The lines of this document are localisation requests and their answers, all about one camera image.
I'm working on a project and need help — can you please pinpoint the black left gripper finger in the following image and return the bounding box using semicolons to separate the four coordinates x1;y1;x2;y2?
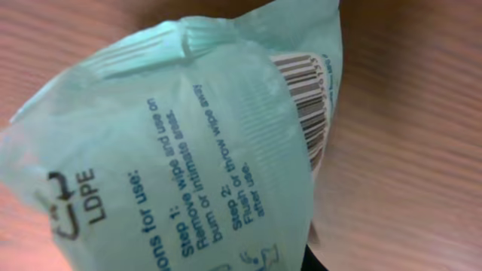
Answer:
300;245;328;271

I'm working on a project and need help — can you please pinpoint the teal snack packet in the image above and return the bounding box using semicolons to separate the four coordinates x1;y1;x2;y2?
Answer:
1;0;343;270

